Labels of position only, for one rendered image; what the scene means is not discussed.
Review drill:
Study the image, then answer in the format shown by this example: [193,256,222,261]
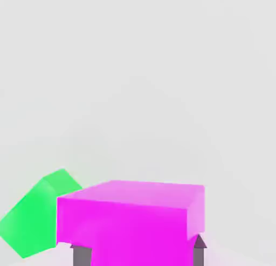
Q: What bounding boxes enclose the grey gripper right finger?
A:
[192,234,208,266]

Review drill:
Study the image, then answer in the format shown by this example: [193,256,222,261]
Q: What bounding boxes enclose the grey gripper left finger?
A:
[69,243,93,266]

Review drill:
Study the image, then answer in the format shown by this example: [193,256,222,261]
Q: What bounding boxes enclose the small magenta cube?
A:
[56,179,206,266]

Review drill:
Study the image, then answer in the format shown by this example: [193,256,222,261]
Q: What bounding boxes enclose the small green cube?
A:
[0,168,83,260]

